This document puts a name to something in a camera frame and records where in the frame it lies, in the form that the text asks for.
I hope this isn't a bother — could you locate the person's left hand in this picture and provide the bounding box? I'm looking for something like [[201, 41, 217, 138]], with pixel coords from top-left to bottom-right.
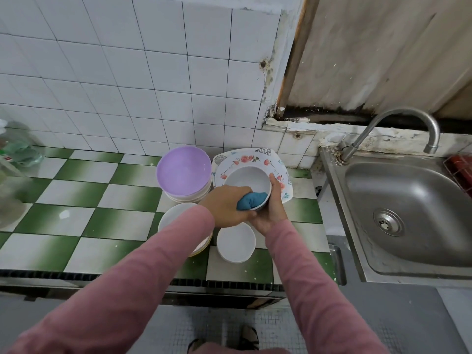
[[199, 185, 257, 229]]

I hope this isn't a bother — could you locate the person's right hand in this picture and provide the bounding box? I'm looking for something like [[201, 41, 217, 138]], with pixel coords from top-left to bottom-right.
[[249, 173, 290, 236]]

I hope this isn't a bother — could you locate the blue cleaning cloth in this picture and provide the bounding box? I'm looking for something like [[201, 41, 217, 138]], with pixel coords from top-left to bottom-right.
[[236, 191, 269, 212]]

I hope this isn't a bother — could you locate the stack of white saucers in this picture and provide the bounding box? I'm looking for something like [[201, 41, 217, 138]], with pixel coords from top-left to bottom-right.
[[216, 222, 258, 264]]

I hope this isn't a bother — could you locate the purple plastic bowl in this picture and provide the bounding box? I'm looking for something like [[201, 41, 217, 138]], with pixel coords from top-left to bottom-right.
[[155, 146, 214, 204]]

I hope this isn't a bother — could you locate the stack of floral plates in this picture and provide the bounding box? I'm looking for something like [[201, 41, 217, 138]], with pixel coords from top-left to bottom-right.
[[211, 147, 295, 205]]

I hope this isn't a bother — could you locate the person's right forearm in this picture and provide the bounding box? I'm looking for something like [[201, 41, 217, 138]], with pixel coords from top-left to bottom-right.
[[265, 219, 392, 354]]

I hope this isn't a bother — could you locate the person's left forearm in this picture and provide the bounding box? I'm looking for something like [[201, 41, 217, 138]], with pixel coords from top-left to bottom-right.
[[3, 205, 216, 354]]

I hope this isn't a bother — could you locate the person's right leg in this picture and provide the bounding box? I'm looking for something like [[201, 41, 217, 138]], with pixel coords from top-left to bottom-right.
[[237, 324, 261, 351]]

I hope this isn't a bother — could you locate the person's leg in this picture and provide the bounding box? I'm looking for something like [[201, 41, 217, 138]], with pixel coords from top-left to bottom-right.
[[186, 337, 209, 354], [237, 324, 261, 351]]

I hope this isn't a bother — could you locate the green checkered tile countertop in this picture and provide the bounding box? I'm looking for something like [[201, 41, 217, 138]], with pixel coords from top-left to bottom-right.
[[0, 146, 340, 288]]

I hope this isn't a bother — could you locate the person's left leg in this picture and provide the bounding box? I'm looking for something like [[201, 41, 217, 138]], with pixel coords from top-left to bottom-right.
[[186, 337, 209, 354]]

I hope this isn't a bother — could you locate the stainless steel sink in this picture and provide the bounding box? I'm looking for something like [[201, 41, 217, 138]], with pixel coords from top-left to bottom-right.
[[319, 149, 472, 287]]

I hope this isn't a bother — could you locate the chrome faucet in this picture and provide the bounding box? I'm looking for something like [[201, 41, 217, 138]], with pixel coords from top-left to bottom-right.
[[337, 107, 441, 165]]

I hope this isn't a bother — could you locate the red plastic cutlery cup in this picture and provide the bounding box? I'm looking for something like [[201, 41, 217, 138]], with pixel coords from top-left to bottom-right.
[[446, 154, 472, 195]]

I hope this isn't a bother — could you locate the weathered wooden board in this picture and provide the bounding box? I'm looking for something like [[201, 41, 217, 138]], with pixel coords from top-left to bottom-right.
[[276, 0, 472, 122]]

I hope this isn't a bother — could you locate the clear bottle with green liquid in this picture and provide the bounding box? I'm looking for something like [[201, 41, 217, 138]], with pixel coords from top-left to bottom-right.
[[0, 120, 45, 173]]

